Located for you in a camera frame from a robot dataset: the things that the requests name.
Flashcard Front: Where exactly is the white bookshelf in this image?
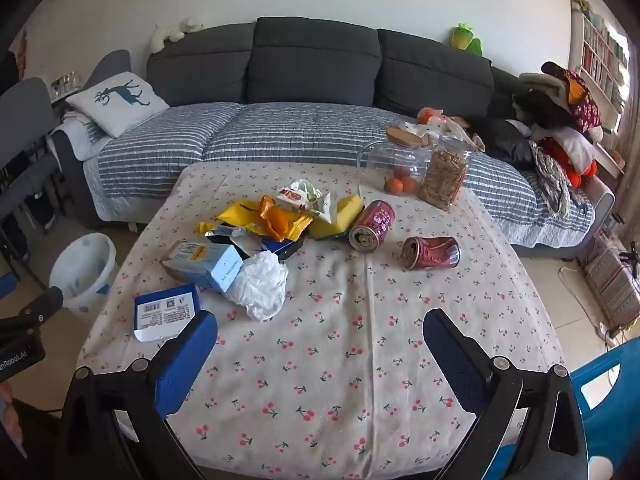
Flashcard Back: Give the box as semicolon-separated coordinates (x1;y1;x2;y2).
570;7;632;133

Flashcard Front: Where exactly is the grey chair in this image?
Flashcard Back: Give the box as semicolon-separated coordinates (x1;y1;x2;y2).
0;76;63;271

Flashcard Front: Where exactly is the blue plastic stool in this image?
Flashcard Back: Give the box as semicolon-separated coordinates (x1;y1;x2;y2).
487;337;640;480

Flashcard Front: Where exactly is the white pecan snack packet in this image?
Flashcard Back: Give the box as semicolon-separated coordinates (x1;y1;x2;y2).
276;186;315;213

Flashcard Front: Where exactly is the glass jar with wooden lid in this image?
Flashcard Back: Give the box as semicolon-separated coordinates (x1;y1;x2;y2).
357;126;432;196

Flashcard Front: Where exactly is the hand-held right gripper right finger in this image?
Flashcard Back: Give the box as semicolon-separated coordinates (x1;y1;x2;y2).
422;308;588;480

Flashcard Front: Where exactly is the crushed red drink can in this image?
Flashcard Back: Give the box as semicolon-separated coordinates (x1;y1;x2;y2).
401;236;461;271

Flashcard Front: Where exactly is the white power strip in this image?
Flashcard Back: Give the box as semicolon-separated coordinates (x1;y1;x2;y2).
595;322;622;347

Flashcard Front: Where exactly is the light blue cardboard box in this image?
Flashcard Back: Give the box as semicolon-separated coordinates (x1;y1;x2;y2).
160;240;245;293

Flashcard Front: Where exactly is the green plush toy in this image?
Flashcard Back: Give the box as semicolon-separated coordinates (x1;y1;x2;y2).
450;22;484;57

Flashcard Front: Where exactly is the orange plush toy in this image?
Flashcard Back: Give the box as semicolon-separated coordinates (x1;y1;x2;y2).
541;136;599;189

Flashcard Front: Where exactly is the white floor heater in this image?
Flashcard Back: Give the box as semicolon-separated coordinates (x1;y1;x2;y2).
584;247;640;328

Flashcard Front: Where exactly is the crumpled white tissue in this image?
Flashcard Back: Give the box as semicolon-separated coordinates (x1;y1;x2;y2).
222;250;290;322

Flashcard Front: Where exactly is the bag of seeds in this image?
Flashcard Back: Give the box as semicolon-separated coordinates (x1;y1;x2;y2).
418;136;475;212

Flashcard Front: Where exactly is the orange crumpled wrapper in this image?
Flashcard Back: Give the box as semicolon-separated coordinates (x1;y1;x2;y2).
258;196;292;241

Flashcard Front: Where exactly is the blue and white small box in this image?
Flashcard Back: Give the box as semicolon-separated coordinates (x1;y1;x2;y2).
133;283;202;342

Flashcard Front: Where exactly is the red patterned cloth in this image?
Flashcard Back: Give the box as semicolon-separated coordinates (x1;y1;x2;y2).
541;61;604;132

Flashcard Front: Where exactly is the white trash bin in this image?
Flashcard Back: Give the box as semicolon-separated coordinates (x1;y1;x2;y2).
49;232;118;315

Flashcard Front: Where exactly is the black jacket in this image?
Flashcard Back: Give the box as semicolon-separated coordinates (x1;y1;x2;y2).
467;116;537;172

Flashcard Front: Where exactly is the yellow sponge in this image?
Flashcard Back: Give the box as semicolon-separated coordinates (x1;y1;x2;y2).
309;194;366;240

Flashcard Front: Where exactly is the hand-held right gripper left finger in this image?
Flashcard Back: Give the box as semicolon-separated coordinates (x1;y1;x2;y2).
54;310;219;480

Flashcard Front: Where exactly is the cherry print tablecloth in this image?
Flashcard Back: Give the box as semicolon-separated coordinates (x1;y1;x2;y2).
76;161;566;478

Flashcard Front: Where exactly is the grey patterned cloth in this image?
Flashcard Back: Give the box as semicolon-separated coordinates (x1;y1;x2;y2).
529;139;572;219

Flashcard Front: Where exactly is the white quilted blanket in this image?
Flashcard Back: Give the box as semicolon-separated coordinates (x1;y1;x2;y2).
48;112;108;161

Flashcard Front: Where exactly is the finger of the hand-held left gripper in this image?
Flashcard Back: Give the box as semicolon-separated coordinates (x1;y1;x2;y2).
0;286;64;333
0;272;22;302

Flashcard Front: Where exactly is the white deer print pillow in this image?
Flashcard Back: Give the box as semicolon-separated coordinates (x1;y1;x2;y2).
66;71;171;139

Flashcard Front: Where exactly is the dark grey sofa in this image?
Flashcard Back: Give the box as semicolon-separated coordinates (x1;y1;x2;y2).
52;16;616;261

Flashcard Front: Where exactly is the crumpled white wrapper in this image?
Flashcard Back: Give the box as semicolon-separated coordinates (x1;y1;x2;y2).
292;179;335;225

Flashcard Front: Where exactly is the white plush toy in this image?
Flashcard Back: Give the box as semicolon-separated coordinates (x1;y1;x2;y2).
150;17;205;53

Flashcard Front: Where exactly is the plastic bag with oranges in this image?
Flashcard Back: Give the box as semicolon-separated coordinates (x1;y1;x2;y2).
416;107;487;153

